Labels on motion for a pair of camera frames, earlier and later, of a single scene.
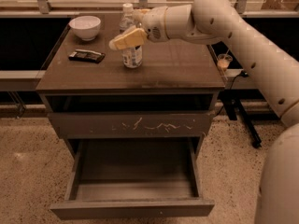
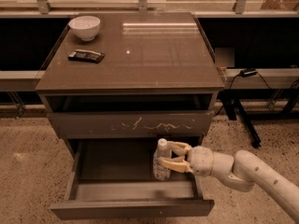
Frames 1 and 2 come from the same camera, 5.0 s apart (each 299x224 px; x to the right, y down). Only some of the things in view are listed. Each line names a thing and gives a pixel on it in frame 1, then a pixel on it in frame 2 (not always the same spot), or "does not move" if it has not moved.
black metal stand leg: x=232 y=100 does not move
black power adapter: x=244 y=74 does not move
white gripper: x=153 y=23 -> x=201 y=161
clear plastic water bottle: x=131 y=58 -> x=160 y=171
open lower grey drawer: x=133 y=177 does not move
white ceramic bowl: x=86 y=26 does not move
